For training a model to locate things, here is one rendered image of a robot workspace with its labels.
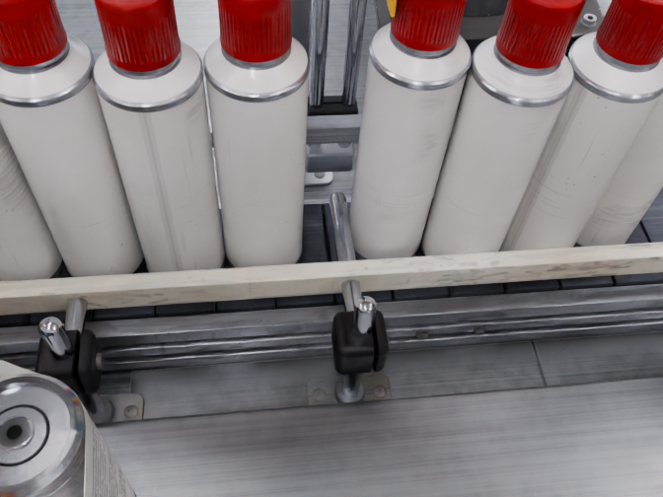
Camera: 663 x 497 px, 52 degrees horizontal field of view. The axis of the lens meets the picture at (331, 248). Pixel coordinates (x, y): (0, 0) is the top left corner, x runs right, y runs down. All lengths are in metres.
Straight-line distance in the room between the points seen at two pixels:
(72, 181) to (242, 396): 0.18
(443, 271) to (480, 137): 0.10
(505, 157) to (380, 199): 0.08
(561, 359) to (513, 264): 0.10
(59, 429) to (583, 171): 0.30
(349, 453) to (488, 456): 0.08
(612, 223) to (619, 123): 0.12
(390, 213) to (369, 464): 0.15
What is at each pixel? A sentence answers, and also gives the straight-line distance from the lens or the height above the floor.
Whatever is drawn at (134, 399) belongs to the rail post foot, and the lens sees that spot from 0.48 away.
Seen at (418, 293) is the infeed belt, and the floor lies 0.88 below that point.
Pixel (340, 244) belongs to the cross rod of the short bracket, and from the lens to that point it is 0.44.
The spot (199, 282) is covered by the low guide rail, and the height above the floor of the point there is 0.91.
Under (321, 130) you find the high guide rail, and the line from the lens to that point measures 0.43.
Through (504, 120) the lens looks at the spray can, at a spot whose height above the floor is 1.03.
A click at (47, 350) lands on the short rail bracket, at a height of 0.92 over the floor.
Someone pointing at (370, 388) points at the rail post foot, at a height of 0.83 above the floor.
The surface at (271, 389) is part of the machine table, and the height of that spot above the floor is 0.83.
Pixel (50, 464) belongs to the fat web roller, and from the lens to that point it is 0.21.
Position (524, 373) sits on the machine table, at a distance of 0.50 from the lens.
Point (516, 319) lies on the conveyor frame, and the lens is 0.49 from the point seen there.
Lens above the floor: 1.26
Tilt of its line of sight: 54 degrees down
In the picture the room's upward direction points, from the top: 6 degrees clockwise
